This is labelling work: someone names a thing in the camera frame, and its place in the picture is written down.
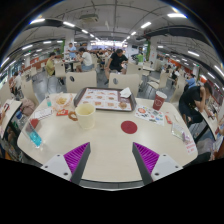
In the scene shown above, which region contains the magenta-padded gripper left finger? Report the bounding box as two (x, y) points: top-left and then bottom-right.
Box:
(39, 142), (92, 186)

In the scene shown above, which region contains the pink bag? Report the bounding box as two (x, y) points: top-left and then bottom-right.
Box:
(19, 97), (36, 117)

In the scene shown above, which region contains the person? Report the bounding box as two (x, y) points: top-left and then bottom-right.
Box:
(9, 71), (23, 96)
(104, 48), (129, 86)
(75, 47), (95, 73)
(45, 51), (66, 86)
(67, 42), (78, 61)
(135, 51), (145, 64)
(184, 73), (198, 89)
(178, 81), (216, 128)

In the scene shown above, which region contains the cream dining table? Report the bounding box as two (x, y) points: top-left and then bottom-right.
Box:
(198, 108), (224, 143)
(0, 98), (23, 139)

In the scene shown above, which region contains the red sauce packet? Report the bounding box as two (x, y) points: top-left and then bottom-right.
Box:
(56, 109), (69, 117)
(164, 114), (174, 125)

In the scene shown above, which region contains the crumpled white napkin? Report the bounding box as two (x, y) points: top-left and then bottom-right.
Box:
(119, 87), (133, 99)

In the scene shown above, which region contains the ceiling air conditioner unit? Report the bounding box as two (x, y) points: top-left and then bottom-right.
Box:
(79, 13), (100, 23)

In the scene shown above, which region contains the red paper cup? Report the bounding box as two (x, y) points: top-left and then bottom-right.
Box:
(152, 90), (168, 112)

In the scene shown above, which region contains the orange and white food wrapper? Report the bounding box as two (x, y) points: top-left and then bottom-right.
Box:
(50, 92), (74, 112)

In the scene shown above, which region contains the clear blue-capped water bottle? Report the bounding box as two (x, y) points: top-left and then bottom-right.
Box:
(20, 117), (44, 149)

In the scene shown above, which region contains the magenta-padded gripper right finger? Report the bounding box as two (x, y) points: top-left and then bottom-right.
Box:
(131, 142), (184, 186)

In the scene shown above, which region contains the white printed card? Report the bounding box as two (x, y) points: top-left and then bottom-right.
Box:
(33, 107), (54, 121)

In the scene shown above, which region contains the cream mug with pretzel handle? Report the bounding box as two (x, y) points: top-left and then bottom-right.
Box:
(68, 103), (97, 130)

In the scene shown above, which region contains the clear plastic packet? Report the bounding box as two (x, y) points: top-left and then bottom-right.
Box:
(170, 122), (191, 143)

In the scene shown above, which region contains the colourful sticker sheet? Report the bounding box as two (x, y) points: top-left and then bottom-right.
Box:
(134, 104), (166, 127)

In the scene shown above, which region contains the group of ceiling lights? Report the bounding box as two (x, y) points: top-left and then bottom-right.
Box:
(0, 12), (224, 79)

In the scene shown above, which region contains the dark tray with paper liner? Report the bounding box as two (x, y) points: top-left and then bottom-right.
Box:
(73, 87), (137, 113)

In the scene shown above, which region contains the group of beige chairs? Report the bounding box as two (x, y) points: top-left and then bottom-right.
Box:
(0, 58), (188, 108)

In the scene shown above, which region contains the flat round red coaster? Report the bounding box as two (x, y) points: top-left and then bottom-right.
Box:
(120, 120), (139, 135)

